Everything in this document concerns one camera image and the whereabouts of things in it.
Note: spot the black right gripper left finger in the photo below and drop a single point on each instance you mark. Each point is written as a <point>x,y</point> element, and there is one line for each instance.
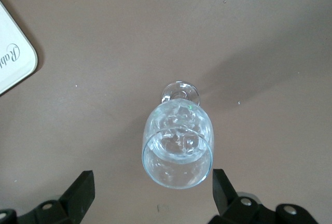
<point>77,198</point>

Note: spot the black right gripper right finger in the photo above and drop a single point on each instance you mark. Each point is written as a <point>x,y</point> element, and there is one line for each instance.
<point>225,200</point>

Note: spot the clear ice cube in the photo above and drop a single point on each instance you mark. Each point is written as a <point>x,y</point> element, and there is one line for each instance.
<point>190,143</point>

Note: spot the clear stemmed wine glass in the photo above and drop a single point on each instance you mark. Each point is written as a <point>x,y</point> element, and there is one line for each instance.
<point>155,120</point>

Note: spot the brown table cover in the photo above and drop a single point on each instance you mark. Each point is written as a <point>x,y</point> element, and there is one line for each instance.
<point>259,53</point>

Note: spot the cream rabbit print tray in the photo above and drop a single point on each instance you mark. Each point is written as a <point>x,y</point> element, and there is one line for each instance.
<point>13,60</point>

